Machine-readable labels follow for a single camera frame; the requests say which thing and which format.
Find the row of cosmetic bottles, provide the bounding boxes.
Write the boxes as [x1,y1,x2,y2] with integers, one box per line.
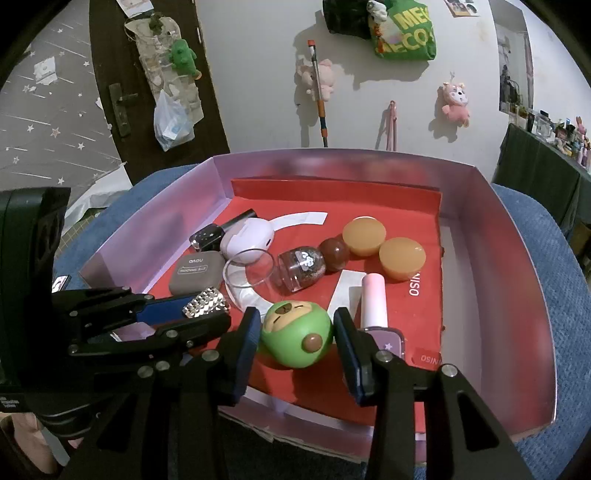
[505,104,591,174]

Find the small pink wall hanger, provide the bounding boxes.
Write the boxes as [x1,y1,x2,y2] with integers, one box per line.
[382,99,399,151]

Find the dark green covered dresser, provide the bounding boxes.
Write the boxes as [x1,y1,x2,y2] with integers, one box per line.
[492,122,591,252]

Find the clear hanging organiser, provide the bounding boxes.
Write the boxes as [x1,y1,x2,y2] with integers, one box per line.
[124,14,206,125]

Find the lilac oval case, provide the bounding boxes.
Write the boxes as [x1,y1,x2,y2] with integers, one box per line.
[219,218,275,264]

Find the black bag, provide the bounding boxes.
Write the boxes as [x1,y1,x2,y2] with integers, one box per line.
[322,0,375,40]

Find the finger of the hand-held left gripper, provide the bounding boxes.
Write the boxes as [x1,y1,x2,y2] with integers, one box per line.
[69,314,232,365]
[53,285,192,342]

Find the green plush toy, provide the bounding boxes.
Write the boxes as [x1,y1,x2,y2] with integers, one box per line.
[167,39,202,80]

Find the metal door handle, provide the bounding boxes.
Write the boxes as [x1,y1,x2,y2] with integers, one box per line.
[107,83,139,137]

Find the green bear toy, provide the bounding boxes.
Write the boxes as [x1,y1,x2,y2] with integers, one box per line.
[257,300,334,370]

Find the wall photos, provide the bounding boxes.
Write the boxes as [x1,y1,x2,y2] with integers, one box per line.
[444,0,482,17]

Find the white paper on door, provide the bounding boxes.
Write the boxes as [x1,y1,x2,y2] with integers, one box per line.
[115,0,155,17]

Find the silver studded tube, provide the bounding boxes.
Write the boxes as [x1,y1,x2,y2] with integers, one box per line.
[181,286,232,319]

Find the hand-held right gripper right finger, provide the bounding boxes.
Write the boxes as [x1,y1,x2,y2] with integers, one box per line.
[333,307,522,480]

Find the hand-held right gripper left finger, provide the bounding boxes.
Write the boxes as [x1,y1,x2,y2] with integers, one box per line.
[60,306,263,480]

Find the grey eyeshadow case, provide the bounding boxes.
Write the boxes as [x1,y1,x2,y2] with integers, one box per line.
[168,250,225,296]

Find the purple cardboard box red lining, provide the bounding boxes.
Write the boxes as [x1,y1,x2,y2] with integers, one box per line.
[78,148,557,467]

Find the orange and white stick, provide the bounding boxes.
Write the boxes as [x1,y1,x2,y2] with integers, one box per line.
[307,39,332,147]

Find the wall mirror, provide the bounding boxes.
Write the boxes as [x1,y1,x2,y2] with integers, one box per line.
[492,0,535,114]

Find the purple nail polish pink cap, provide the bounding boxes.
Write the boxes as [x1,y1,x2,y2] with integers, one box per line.
[358,272,407,365]

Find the pink cow plush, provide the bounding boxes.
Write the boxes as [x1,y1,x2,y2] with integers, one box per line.
[438,82,472,127]

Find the white plastic bag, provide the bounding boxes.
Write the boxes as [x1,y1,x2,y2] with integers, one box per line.
[153,90,195,152]

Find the dark brown door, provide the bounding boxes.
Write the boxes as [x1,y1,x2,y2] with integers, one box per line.
[88,0,232,185]

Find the black glitter nail polish bottle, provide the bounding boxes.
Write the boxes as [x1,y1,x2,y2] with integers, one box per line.
[189,209,257,254]

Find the tan round puff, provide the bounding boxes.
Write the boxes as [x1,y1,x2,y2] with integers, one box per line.
[379,237,426,282]
[342,217,387,257]

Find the green tote bag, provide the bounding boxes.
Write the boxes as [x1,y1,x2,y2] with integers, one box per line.
[369,0,437,63]

